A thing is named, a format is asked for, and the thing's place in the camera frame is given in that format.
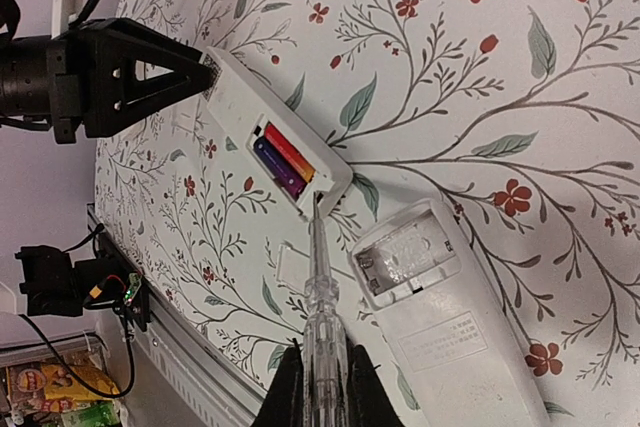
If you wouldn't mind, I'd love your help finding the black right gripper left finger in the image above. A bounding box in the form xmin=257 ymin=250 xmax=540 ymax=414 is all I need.
xmin=252 ymin=340 xmax=304 ymax=427

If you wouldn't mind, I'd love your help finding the green bottle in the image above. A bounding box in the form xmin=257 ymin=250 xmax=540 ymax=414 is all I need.
xmin=61 ymin=401 xmax=123 ymax=427

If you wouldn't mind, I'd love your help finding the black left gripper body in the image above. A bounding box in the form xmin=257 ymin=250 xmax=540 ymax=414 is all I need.
xmin=47 ymin=21 xmax=121 ymax=146

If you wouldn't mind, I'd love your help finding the yellow snack bag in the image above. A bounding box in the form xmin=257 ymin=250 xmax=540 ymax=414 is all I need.
xmin=6 ymin=362 xmax=107 ymax=414

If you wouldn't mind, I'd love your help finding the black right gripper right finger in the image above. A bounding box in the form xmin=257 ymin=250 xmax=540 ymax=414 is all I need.
xmin=349 ymin=345 xmax=404 ymax=427

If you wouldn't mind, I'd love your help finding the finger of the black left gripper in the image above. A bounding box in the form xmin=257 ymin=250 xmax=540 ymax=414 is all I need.
xmin=82 ymin=18 xmax=215 ymax=138

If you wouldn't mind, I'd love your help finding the clear handle screwdriver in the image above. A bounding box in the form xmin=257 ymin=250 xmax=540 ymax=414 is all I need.
xmin=303 ymin=191 xmax=348 ymax=426

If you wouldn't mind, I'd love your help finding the white remote control back up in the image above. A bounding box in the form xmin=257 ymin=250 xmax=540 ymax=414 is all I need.
xmin=349 ymin=198 xmax=550 ymax=426

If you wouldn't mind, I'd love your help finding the front aluminium rail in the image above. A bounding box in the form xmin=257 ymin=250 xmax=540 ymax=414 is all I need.
xmin=88 ymin=201 xmax=288 ymax=426

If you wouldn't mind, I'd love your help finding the white remote with display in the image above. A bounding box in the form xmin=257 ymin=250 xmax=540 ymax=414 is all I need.
xmin=201 ymin=47 xmax=353 ymax=220

